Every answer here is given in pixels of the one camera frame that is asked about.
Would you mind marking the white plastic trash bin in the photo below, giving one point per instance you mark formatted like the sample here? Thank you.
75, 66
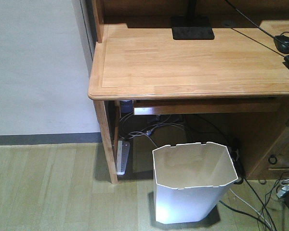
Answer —
189, 180

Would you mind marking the wooden desk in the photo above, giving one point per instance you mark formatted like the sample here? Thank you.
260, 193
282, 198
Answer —
136, 58

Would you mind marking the black monitor stand base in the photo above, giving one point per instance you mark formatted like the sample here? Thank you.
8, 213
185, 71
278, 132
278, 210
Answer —
191, 26

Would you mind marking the wooden drawer cabinet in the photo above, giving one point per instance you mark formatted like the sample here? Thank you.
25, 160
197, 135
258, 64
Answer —
276, 160

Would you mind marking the black computer mouse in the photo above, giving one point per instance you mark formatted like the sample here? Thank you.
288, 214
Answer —
282, 43

